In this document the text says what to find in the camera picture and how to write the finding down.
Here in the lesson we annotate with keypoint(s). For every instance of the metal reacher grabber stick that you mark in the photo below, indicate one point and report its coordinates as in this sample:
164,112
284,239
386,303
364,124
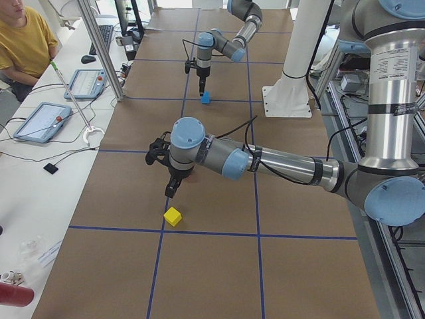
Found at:
89,128

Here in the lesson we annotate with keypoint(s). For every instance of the clear plastic bag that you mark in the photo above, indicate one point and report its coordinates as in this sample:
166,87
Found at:
28,256

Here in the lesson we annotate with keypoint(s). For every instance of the black keyboard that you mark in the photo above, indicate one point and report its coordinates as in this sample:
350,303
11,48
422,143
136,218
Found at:
106,32

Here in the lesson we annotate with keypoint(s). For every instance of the far blue teach pendant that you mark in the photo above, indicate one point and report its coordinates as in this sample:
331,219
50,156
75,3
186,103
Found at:
87,84

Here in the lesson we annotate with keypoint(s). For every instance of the white tape roll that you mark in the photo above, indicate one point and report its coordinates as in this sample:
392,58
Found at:
12,277

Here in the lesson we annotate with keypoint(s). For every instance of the blue teach pendant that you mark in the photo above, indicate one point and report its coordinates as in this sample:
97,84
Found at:
43,123
87,84

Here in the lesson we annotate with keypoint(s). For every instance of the aluminium frame post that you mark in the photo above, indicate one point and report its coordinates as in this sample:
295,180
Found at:
102,52

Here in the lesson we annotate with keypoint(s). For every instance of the black computer mouse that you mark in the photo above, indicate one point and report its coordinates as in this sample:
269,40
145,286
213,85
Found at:
87,59

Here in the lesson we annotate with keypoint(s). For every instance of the red cylinder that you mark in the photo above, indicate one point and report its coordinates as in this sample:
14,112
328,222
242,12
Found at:
15,295

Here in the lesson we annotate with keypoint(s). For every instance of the near blue teach pendant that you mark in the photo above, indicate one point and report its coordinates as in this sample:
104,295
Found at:
43,123

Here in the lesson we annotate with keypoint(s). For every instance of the person in yellow shirt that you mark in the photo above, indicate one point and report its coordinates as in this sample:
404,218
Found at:
27,46

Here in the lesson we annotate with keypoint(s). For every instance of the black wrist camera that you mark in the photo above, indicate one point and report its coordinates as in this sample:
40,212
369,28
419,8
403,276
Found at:
159,151
190,64

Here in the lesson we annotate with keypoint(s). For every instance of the small black square pad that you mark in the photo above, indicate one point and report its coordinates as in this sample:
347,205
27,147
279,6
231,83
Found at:
51,168

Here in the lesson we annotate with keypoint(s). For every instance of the aluminium side frame rail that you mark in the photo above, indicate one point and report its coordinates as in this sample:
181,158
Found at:
387,210

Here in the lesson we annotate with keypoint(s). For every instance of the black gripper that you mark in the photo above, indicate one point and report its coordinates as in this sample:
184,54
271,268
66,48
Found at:
178,173
202,72

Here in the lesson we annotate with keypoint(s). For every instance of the grey power box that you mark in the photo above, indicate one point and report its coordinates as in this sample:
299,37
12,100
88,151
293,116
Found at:
350,83

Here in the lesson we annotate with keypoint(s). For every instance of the yellow foam cube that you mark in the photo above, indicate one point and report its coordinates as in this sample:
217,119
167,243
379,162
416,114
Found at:
172,216

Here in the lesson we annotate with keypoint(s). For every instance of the blue foam cube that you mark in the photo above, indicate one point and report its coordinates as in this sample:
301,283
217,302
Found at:
205,98

